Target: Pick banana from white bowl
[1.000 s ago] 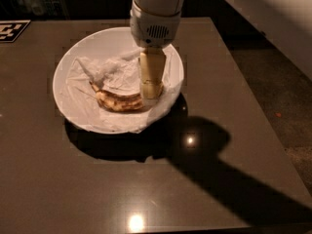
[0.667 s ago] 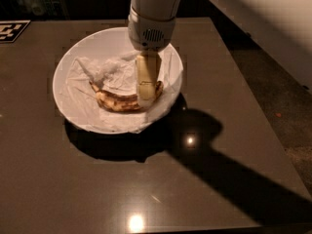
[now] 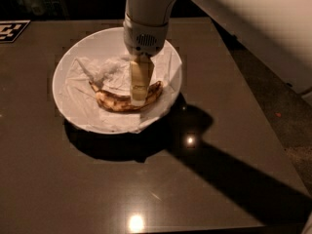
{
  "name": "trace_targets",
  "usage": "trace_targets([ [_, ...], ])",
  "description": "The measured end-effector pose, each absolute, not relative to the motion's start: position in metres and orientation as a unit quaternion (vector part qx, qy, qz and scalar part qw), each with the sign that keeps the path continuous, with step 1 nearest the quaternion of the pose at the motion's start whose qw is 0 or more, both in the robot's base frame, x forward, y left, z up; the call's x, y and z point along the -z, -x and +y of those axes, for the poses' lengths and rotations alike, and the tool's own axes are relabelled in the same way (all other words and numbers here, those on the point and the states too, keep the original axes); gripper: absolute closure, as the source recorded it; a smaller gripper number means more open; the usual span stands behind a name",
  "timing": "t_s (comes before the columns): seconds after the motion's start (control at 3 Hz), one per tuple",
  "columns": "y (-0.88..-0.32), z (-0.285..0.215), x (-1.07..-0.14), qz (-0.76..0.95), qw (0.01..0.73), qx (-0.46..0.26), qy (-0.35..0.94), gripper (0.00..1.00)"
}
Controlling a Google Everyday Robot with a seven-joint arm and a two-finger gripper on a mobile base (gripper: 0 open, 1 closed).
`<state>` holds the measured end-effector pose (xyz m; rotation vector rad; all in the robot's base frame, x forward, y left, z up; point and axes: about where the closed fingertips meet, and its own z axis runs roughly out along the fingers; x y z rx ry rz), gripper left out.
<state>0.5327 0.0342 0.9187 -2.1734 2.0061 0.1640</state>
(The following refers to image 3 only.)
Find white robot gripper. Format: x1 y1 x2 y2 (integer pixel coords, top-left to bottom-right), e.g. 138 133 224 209
123 15 168 106

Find brown-spotted ripe banana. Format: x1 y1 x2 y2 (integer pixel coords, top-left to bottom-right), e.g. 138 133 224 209
89 81 163 112

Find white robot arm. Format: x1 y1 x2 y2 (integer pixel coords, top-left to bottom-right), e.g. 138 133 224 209
124 0 312 104

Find white bowl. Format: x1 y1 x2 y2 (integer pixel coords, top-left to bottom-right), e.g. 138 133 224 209
52 26 183 136

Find white paper napkin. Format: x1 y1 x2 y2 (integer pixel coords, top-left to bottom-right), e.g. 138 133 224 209
63 44 181 134

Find white bottles in background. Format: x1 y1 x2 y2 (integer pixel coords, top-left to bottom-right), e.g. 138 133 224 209
17 0 62 18

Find black white fiducial marker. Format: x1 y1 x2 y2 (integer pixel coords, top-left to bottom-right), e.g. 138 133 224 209
0 20 30 43

